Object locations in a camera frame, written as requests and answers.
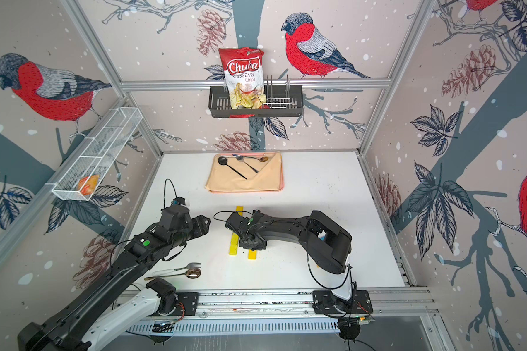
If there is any black ladle spoon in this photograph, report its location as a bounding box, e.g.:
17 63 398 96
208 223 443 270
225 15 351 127
218 156 246 179

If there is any copper spoon on cloth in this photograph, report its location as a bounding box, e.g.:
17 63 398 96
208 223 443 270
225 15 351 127
242 155 269 162

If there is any black wall rack basket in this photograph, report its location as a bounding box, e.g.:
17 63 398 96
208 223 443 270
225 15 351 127
209 76 304 118

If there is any beige folded cloth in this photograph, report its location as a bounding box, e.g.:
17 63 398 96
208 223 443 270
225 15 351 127
205 152 284 193

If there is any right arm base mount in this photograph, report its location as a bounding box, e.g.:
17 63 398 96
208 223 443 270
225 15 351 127
312 290 373 316

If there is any red cassava chips bag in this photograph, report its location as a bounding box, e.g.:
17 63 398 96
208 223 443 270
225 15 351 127
218 48 267 110

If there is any silver fork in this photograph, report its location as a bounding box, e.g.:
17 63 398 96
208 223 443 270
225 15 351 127
152 262 201 275

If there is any copper spoon near base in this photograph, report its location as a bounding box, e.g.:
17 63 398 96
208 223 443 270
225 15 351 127
144 269 201 281

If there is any silver spoon on cloth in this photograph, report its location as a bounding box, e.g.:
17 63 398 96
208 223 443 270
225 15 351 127
234 154 259 173

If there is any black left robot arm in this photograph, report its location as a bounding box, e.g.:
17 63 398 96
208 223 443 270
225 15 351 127
18 203 211 350

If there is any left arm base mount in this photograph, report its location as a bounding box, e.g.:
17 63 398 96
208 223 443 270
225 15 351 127
146 278 200 317

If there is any white wire mesh basket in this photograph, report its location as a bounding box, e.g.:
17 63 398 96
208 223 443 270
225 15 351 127
46 107 143 201

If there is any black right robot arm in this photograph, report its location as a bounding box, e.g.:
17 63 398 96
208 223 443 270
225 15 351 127
225 210 354 304

